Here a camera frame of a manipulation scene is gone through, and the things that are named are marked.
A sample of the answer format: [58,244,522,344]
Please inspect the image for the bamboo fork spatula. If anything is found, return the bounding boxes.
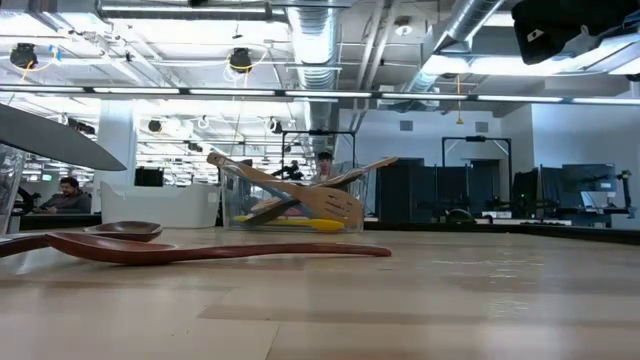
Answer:
[206,151,365,228]

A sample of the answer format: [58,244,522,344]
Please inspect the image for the yellow silicone spoon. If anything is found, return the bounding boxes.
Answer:
[232,214,347,234]

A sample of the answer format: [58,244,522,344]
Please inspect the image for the light wooden slotted spatula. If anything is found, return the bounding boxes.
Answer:
[243,156,400,227]

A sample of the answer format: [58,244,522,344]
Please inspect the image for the dark wooden spoon silver tip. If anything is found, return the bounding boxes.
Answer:
[0,220,165,259]

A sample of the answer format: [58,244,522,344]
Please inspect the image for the reddish wooden spoon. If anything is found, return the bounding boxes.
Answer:
[46,231,393,267]

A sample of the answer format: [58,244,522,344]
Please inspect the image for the black round-head turner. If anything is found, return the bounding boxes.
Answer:
[0,102,127,173]

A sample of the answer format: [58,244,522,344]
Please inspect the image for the dark monitor on arm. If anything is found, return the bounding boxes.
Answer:
[560,162,618,194]

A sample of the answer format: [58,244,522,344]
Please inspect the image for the person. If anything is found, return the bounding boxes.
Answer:
[37,175,94,215]
[309,151,342,184]

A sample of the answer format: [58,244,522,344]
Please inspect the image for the black partition curtain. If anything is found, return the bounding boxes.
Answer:
[374,157,501,221]

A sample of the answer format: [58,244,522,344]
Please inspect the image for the clear plastic bin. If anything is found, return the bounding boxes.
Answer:
[218,160,370,234]
[0,144,27,235]

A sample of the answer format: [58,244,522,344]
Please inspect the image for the black ceiling device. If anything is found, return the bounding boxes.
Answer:
[9,42,39,70]
[228,47,254,75]

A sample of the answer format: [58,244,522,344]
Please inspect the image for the white plastic bin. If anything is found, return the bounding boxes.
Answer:
[98,180,222,229]

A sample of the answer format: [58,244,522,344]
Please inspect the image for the long ceiling light strip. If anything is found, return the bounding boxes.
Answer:
[0,83,640,105]

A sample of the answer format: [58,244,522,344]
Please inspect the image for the white building pillar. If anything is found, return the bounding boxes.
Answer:
[92,98,139,187]

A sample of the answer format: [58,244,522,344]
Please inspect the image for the dark background desk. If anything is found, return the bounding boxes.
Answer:
[0,212,104,232]

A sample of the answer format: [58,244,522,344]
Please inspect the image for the black metal frame stand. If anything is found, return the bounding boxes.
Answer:
[279,128,358,201]
[441,134,513,211]

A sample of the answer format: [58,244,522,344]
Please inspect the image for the silver air duct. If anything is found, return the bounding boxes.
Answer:
[407,0,504,94]
[287,0,346,132]

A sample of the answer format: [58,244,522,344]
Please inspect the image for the yellow hanging cord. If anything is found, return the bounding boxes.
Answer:
[454,73,465,126]

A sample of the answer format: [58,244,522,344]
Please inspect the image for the black aluminium table frame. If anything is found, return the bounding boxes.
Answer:
[363,219,640,247]

